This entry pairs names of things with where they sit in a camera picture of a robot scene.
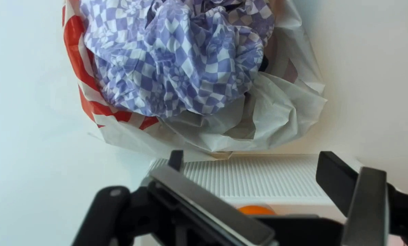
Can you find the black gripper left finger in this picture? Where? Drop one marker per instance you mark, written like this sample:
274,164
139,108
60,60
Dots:
211,209

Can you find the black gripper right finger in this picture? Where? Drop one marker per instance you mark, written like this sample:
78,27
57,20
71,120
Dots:
367,205

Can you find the purple white checkered cloth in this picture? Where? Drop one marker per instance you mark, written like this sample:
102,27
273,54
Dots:
176,59

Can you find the white red plastic bag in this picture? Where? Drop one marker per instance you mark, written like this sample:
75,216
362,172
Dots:
276,109

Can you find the orange fruit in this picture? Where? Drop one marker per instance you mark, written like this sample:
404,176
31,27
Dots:
256,210

